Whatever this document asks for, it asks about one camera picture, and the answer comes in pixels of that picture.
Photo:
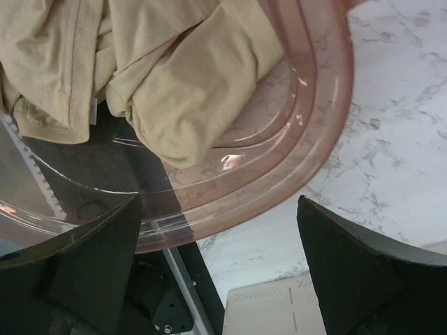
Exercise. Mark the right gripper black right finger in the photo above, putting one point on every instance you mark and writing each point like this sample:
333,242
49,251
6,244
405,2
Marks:
368,283

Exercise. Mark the white perforated file organizer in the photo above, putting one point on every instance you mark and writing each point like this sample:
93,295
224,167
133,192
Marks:
285,307

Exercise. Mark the beige t shirt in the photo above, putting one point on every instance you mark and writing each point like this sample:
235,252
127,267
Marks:
179,72

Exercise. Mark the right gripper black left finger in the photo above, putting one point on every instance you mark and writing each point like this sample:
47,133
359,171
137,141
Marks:
74,282

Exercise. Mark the pink translucent plastic tub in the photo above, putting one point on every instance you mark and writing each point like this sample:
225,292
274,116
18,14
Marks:
277,143

